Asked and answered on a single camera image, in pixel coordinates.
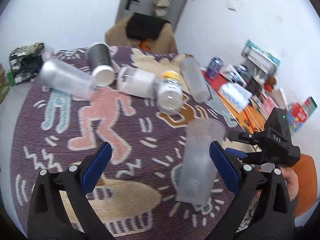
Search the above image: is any clear plastic cup lying left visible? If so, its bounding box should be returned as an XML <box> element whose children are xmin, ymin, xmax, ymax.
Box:
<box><xmin>39</xmin><ymin>57</ymin><xmax>96</xmax><ymax>99</ymax></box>

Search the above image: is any yellow-lid supplement bottle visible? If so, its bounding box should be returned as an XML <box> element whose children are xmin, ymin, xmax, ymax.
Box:
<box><xmin>156</xmin><ymin>70</ymin><xmax>183</xmax><ymax>115</ymax></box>

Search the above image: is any frosted cup lying right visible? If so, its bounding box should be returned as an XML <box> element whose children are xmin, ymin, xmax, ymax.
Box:
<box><xmin>180</xmin><ymin>56</ymin><xmax>210</xmax><ymax>103</ymax></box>

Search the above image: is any blue drink can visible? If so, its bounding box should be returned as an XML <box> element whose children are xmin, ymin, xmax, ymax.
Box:
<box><xmin>206</xmin><ymin>57</ymin><xmax>224</xmax><ymax>80</ymax></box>

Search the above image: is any wire basket wall shelf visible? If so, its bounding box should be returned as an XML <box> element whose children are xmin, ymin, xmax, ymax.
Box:
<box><xmin>241</xmin><ymin>40</ymin><xmax>280</xmax><ymax>76</ymax></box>

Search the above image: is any pink tissue box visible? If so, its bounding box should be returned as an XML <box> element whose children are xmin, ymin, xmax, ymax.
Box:
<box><xmin>260</xmin><ymin>96</ymin><xmax>278</xmax><ymax>119</ymax></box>

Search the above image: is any shoe rack with shoes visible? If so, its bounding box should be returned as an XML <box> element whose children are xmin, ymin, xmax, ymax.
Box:
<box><xmin>7</xmin><ymin>42</ymin><xmax>44</xmax><ymax>86</ymax></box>

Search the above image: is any orange animal print mat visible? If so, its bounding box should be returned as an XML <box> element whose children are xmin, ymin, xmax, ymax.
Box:
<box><xmin>220</xmin><ymin>97</ymin><xmax>317</xmax><ymax>217</ymax></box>

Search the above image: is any patterned purple woven tablecloth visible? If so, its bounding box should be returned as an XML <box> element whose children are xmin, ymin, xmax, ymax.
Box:
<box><xmin>10</xmin><ymin>45</ymin><xmax>245</xmax><ymax>240</ymax></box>

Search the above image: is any clear white-label jar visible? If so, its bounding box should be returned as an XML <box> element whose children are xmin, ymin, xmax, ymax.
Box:
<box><xmin>116</xmin><ymin>67</ymin><xmax>161</xmax><ymax>99</ymax></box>

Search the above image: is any red snack bag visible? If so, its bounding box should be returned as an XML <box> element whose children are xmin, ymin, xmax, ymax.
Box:
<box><xmin>287</xmin><ymin>103</ymin><xmax>308</xmax><ymax>129</ymax></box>

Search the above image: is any right hand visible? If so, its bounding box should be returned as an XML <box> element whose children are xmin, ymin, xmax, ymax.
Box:
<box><xmin>279</xmin><ymin>167</ymin><xmax>299</xmax><ymax>211</ymax></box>

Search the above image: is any dark grey paper cup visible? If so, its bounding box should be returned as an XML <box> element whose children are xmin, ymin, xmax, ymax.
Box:
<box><xmin>85</xmin><ymin>42</ymin><xmax>116</xmax><ymax>87</ymax></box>

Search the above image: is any white tissue pack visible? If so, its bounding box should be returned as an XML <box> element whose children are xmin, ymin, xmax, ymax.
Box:
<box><xmin>218</xmin><ymin>82</ymin><xmax>252</xmax><ymax>113</ymax></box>

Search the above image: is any frosted translucent plastic cup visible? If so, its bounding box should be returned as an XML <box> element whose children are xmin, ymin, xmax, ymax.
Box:
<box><xmin>176</xmin><ymin>118</ymin><xmax>226</xmax><ymax>205</ymax></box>

